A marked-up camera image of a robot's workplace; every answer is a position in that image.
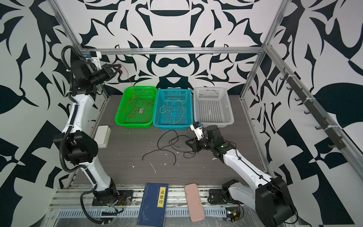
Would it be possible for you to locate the red cable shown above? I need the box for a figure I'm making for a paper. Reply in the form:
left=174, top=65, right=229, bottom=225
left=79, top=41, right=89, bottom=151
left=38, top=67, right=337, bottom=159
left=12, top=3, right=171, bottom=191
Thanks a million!
left=124, top=87, right=157, bottom=120
left=118, top=64, right=157, bottom=103

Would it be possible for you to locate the yellow cable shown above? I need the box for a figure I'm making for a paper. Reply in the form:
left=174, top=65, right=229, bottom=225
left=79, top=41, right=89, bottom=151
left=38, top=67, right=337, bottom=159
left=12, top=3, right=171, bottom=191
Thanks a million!
left=158, top=97, right=188, bottom=125

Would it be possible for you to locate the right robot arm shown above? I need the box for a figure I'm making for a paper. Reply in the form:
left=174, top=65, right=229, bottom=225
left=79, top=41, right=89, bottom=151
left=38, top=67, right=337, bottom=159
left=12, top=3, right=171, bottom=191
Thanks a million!
left=186, top=123, right=298, bottom=227

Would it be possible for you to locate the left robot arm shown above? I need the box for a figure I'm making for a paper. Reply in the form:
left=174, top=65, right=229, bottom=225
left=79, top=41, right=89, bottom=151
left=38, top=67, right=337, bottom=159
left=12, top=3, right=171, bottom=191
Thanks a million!
left=54, top=45, right=122, bottom=203

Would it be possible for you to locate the white plastic basket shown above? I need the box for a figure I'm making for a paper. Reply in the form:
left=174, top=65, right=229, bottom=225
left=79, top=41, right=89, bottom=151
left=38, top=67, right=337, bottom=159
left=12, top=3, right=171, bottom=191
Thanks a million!
left=193, top=87, right=234, bottom=128

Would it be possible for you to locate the green plastic basket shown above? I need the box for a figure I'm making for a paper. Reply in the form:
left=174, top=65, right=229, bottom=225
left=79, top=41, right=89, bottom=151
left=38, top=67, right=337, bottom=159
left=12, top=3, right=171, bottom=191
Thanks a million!
left=115, top=86, right=158, bottom=129

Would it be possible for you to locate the teal plastic basket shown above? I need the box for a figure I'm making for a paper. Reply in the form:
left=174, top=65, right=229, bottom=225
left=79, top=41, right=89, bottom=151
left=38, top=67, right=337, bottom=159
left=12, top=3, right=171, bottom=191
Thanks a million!
left=153, top=89, right=193, bottom=131

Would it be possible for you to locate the white box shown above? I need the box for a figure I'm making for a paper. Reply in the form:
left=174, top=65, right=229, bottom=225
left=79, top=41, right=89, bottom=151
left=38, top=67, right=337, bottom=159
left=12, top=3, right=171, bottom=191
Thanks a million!
left=94, top=125, right=111, bottom=148

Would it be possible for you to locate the pink case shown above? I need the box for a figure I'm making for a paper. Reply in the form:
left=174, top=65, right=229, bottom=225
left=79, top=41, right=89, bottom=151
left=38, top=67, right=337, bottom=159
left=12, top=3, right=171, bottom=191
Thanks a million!
left=184, top=183, right=205, bottom=223

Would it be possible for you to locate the small circuit board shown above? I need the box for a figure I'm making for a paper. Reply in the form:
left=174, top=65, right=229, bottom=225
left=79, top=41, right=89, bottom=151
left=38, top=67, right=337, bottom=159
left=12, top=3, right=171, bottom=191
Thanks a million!
left=226, top=206, right=244, bottom=223

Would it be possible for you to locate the blue book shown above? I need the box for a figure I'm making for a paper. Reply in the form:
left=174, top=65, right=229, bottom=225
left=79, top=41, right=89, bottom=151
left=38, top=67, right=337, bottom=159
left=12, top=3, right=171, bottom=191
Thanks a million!
left=137, top=183, right=169, bottom=227

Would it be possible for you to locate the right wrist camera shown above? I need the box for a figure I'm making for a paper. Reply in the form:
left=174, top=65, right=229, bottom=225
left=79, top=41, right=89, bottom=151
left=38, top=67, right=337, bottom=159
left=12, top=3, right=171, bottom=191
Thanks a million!
left=190, top=122, right=204, bottom=141

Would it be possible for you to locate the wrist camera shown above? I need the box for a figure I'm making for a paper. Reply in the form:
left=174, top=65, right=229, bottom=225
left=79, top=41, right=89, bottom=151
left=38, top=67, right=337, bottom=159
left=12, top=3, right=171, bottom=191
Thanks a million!
left=85, top=51, right=102, bottom=70
left=190, top=122, right=204, bottom=141

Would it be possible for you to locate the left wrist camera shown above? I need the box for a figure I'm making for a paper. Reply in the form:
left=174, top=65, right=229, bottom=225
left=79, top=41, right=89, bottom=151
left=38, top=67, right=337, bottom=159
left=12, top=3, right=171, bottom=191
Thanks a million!
left=85, top=51, right=102, bottom=70

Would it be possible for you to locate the tangled cable pile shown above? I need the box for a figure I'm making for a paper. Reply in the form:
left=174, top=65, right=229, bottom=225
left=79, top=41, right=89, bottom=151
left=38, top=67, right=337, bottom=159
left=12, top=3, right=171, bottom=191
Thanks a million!
left=141, top=130, right=198, bottom=166

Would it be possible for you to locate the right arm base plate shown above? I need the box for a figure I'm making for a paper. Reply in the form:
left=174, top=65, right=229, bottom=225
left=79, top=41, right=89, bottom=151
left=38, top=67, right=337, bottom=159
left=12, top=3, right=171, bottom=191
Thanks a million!
left=208, top=179, right=243, bottom=205

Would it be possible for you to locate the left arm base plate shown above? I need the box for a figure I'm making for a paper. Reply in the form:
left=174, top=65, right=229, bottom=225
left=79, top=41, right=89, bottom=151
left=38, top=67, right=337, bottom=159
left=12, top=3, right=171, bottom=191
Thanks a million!
left=92, top=190, right=134, bottom=206

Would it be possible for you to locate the wall hook rail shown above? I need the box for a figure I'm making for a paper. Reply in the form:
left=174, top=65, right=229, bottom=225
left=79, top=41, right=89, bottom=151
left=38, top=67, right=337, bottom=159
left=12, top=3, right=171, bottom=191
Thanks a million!
left=281, top=69, right=347, bottom=150

